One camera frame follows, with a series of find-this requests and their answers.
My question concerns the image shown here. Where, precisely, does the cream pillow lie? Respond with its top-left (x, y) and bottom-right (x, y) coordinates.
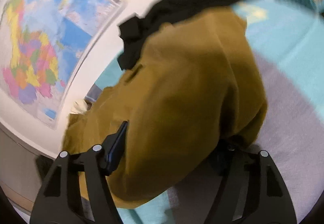
top-left (70, 99), bottom-right (89, 114)

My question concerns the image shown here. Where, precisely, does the black garment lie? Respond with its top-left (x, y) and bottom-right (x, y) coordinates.
top-left (117, 0), bottom-right (241, 70)

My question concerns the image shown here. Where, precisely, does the colourful wall map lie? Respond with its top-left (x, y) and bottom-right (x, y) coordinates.
top-left (1, 0), bottom-right (124, 127)

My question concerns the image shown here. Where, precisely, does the olive brown jacket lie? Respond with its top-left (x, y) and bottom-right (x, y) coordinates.
top-left (62, 7), bottom-right (268, 209)

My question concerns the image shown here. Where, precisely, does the teal grey patterned bed sheet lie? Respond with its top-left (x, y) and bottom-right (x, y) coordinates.
top-left (119, 0), bottom-right (323, 223)

